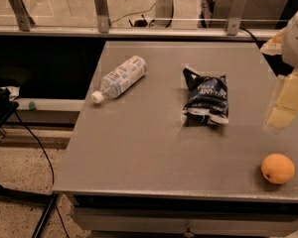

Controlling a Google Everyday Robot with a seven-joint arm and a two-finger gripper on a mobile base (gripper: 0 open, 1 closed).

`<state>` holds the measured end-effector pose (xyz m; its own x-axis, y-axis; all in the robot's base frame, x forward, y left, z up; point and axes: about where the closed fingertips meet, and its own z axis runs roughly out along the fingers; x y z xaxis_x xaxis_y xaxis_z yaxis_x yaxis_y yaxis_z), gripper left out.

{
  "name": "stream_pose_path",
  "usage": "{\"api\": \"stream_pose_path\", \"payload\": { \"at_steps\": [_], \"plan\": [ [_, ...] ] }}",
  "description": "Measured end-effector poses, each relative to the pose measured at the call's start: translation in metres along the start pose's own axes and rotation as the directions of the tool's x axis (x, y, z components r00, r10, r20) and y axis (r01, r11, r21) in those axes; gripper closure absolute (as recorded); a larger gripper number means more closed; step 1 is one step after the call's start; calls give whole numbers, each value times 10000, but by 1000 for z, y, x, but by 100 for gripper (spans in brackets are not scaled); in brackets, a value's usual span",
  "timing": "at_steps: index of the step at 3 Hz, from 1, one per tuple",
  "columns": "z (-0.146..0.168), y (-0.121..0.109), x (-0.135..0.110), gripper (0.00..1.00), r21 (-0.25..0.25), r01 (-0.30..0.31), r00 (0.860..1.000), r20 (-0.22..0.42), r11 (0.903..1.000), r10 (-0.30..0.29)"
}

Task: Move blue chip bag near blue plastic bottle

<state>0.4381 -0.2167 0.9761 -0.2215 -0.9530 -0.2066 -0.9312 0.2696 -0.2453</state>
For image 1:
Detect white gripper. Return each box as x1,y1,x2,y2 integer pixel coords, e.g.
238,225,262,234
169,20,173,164
260,11,298,131

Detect blue chip bag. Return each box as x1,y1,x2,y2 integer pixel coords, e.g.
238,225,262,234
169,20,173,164
183,65,228,125

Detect clear plastic water bottle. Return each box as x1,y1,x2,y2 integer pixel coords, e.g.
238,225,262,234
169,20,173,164
91,56,147,103

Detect orange fruit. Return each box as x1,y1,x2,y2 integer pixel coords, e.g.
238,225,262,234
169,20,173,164
260,154,295,184

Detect table drawer front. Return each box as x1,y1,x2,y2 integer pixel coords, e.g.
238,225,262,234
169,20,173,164
70,207,298,237

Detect right metal rail bracket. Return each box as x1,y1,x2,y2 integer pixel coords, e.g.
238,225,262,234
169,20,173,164
226,0,247,36

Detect metal rail bracket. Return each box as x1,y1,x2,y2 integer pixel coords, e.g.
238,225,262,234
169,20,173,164
226,0,247,36
93,0,111,33
8,0,36,32

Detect middle metal rail bracket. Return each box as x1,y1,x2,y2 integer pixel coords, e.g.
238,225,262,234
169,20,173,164
93,0,111,33

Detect left metal rail bracket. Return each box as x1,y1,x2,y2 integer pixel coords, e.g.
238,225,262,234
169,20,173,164
8,0,36,32

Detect black floor cable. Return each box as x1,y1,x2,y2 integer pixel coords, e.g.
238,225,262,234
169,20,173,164
10,102,71,238

